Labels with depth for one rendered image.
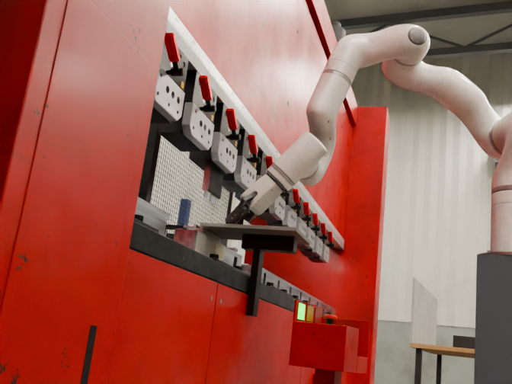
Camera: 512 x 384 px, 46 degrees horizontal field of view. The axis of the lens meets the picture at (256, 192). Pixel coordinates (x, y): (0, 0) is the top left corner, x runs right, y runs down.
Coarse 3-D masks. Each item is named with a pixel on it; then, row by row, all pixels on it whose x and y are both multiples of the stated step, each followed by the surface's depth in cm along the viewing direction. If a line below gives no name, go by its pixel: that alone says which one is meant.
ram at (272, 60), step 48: (192, 0) 145; (240, 0) 178; (288, 0) 229; (240, 48) 179; (288, 48) 232; (240, 96) 181; (288, 96) 234; (288, 144) 236; (336, 144) 337; (336, 192) 343; (336, 240) 348
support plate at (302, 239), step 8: (200, 224) 160; (208, 224) 159; (216, 224) 159; (224, 224) 158; (232, 224) 157; (216, 232) 167; (224, 232) 166; (232, 232) 164; (240, 232) 163; (248, 232) 162; (256, 232) 160; (264, 232) 159; (272, 232) 158; (280, 232) 156; (288, 232) 155; (296, 232) 154; (304, 240) 163
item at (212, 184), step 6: (204, 168) 169; (210, 168) 168; (204, 174) 168; (210, 174) 168; (216, 174) 172; (222, 174) 177; (204, 180) 168; (210, 180) 168; (216, 180) 173; (222, 180) 177; (204, 186) 167; (210, 186) 168; (216, 186) 173; (204, 192) 167; (210, 192) 169; (216, 192) 173; (210, 198) 171; (216, 198) 175
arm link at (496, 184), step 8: (504, 120) 167; (496, 128) 171; (504, 128) 166; (496, 136) 171; (504, 136) 166; (496, 144) 172; (504, 144) 165; (504, 152) 165; (504, 160) 165; (496, 168) 168; (504, 168) 165; (496, 176) 168; (504, 176) 165; (496, 184) 167; (504, 184) 164
